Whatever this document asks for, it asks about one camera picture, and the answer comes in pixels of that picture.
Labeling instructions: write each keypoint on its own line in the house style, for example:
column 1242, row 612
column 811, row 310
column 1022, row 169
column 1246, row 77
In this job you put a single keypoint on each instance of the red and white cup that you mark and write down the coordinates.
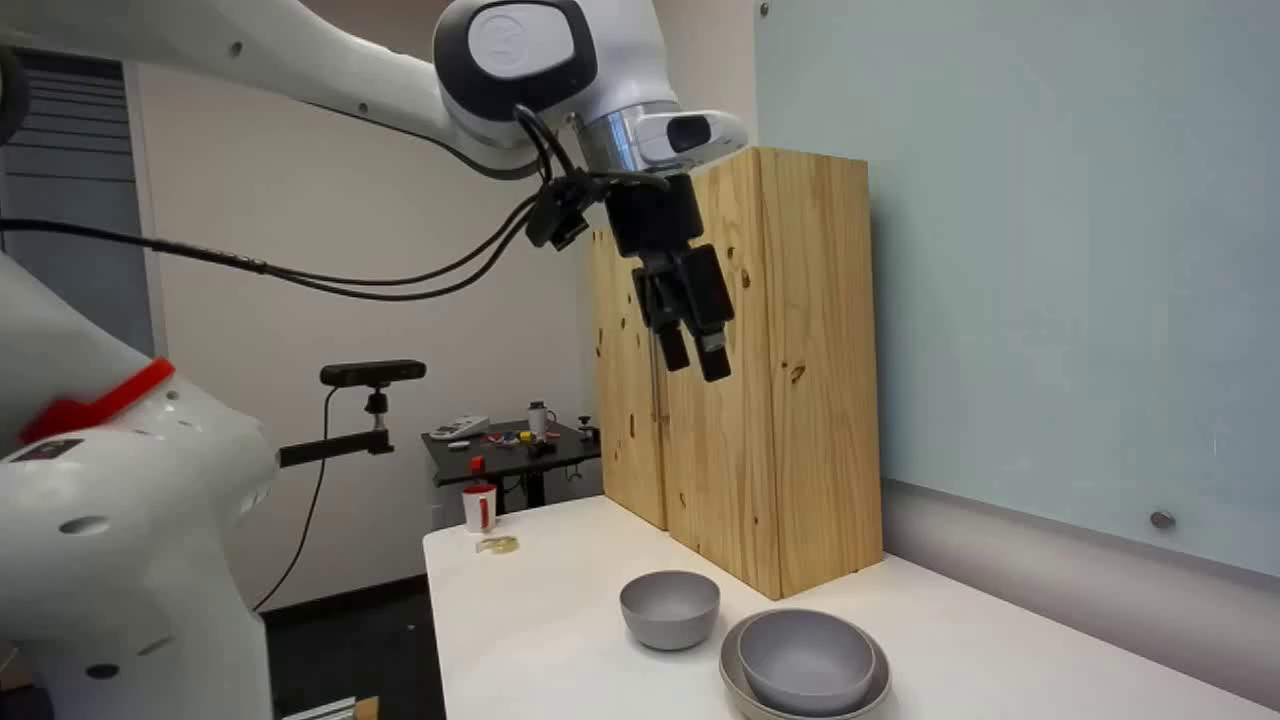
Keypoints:
column 479, row 504

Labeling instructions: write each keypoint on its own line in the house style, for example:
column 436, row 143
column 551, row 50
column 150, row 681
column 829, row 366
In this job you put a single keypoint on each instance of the small white bottle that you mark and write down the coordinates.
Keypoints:
column 537, row 421

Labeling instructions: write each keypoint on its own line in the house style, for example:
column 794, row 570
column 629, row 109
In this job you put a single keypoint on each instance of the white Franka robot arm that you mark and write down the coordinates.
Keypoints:
column 134, row 533

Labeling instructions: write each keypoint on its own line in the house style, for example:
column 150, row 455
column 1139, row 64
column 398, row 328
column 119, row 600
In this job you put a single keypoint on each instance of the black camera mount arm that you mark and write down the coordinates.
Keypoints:
column 332, row 449

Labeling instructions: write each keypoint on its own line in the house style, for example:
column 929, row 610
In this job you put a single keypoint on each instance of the small brass round object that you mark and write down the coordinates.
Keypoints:
column 497, row 547

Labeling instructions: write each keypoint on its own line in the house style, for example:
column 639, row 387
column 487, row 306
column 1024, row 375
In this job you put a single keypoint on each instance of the glass whiteboard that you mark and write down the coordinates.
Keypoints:
column 1064, row 264

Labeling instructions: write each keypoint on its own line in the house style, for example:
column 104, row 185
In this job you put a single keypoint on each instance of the black stereo camera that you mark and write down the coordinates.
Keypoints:
column 373, row 375

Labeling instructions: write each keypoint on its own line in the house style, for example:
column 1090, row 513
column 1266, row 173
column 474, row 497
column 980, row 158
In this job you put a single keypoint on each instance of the black side table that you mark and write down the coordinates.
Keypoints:
column 513, row 455

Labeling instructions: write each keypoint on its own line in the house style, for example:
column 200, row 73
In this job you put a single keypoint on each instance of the beige bottom bowl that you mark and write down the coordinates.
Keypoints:
column 874, row 695

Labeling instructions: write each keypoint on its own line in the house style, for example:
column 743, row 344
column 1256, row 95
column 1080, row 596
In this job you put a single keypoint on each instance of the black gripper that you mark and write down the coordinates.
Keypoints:
column 656, row 221

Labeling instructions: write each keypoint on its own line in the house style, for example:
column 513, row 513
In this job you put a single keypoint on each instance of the grey plate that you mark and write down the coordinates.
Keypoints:
column 670, row 610

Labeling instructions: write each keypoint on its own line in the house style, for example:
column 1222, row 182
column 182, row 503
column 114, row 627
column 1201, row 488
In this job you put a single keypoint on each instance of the gray bowl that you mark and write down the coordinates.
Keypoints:
column 806, row 661

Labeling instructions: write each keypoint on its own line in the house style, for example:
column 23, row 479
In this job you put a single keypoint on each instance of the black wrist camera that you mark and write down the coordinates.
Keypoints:
column 560, row 214

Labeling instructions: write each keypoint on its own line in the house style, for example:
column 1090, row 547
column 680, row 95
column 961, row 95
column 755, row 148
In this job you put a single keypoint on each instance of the wooden plywood panel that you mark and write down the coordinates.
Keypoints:
column 785, row 401

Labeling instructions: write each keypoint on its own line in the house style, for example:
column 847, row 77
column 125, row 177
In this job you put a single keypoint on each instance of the gray door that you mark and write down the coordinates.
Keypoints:
column 83, row 147

